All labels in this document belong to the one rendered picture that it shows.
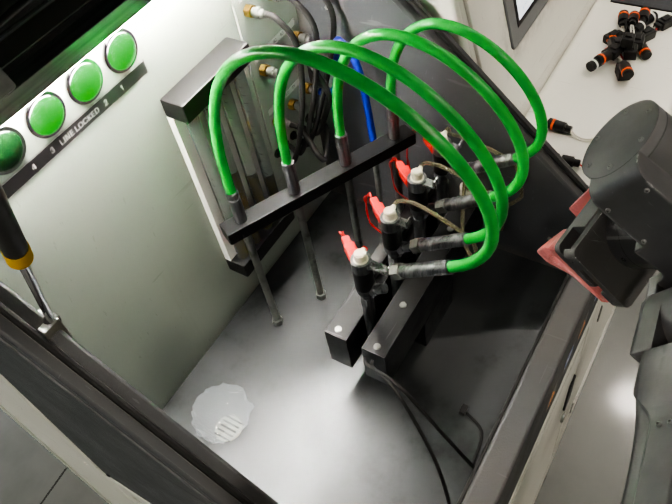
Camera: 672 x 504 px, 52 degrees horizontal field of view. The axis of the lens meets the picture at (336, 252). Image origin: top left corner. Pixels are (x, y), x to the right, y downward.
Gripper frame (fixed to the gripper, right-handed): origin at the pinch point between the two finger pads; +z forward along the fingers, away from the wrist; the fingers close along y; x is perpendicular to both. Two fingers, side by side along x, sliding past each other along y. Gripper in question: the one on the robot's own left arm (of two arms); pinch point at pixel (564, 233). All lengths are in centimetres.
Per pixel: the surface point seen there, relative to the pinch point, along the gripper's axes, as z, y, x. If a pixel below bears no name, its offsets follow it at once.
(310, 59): 11.4, 0.5, -26.1
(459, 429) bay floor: 41, 14, 27
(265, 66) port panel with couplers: 49, -8, -30
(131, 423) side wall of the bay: 16.4, 37.4, -15.7
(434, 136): 6.9, -0.9, -13.0
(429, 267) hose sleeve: 22.1, 4.5, 0.1
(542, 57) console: 56, -48, 4
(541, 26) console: 53, -50, 0
